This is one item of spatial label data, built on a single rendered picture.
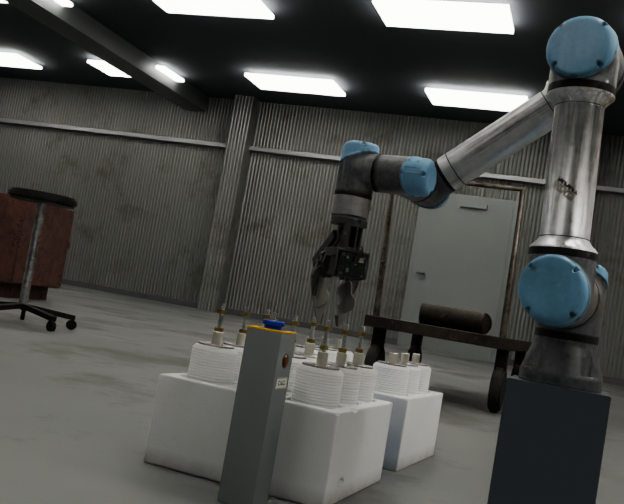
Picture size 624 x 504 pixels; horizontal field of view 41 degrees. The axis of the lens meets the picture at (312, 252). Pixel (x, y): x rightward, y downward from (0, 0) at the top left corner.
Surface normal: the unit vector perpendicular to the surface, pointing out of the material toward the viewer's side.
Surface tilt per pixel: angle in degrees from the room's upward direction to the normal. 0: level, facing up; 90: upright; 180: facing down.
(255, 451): 90
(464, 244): 90
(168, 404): 90
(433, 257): 90
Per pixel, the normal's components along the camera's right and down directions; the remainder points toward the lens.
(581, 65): -0.43, -0.26
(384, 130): -0.30, -0.11
